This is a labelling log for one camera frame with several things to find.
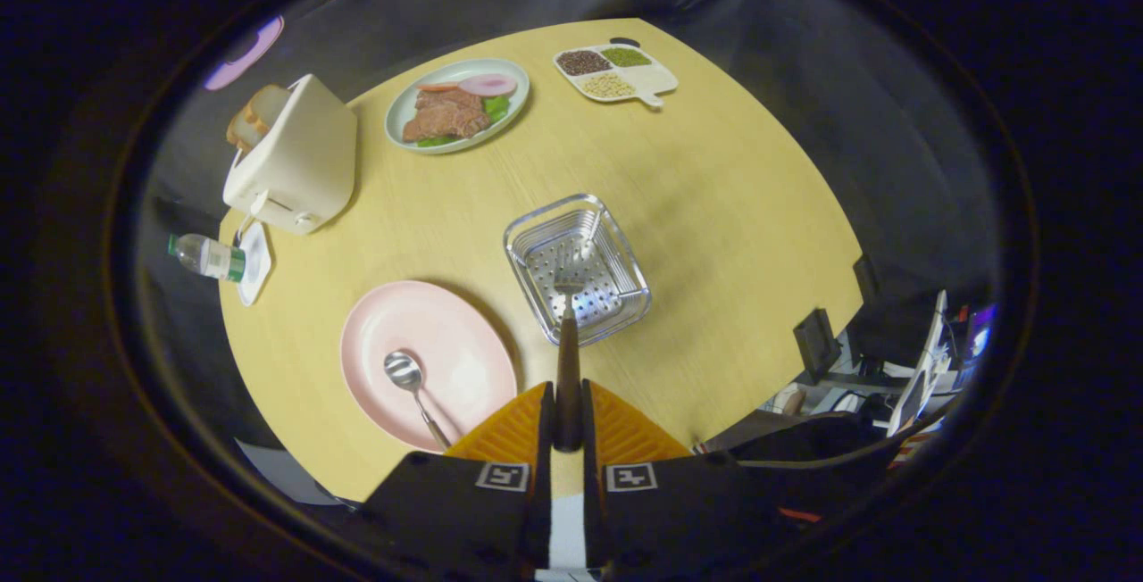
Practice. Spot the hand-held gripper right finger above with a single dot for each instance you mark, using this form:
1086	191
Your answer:
589	430

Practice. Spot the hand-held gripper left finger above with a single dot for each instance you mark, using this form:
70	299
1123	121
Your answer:
546	430

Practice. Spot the pink round plate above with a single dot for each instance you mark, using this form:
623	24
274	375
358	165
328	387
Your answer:
446	332

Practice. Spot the green lettuce leaf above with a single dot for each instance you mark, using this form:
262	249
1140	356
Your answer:
496	107

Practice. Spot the white square pad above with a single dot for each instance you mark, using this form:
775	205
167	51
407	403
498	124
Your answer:
257	270

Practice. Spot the brown meat steak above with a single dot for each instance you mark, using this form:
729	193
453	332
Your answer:
446	113

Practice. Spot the white device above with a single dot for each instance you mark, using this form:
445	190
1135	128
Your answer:
920	368

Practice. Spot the beige beans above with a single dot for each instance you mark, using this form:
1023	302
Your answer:
610	86

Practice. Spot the pale green food plate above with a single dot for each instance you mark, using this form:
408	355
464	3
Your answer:
397	118

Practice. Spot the pink ham slice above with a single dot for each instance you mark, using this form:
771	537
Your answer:
487	85

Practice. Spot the white divided spice dish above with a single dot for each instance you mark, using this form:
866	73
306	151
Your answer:
656	78

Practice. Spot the red tomato slice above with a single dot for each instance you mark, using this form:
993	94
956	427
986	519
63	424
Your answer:
438	87

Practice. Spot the cream white toaster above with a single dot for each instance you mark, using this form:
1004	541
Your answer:
304	162

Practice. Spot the dark brown beans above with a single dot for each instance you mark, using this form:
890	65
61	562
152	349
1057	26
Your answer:
584	62

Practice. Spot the green beans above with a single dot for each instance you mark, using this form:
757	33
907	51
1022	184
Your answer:
626	56

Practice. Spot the clear plastic water bottle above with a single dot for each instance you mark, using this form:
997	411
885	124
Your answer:
205	256

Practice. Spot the blue lit screen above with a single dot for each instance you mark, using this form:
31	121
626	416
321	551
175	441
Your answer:
980	336

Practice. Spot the black backdrop cloth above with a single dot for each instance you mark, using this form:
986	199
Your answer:
804	73

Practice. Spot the toast bread slice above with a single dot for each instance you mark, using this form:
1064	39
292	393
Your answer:
239	128
270	105

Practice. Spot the black table edge bracket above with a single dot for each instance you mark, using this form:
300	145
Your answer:
865	277
817	345

